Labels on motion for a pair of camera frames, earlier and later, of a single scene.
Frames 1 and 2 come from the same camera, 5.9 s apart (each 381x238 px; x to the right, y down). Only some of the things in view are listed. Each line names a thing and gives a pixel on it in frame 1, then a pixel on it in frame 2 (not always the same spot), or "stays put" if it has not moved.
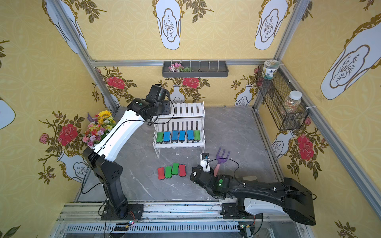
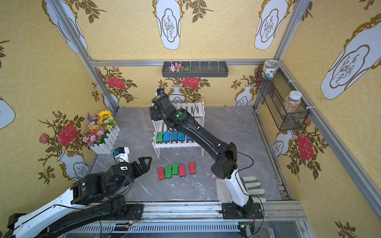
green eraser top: x=175 y=168 stays put
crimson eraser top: x=182 y=170 stays put
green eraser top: x=168 y=171 stays put
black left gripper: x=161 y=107 to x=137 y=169
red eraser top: x=160 y=173 stays put
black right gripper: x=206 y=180 to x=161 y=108
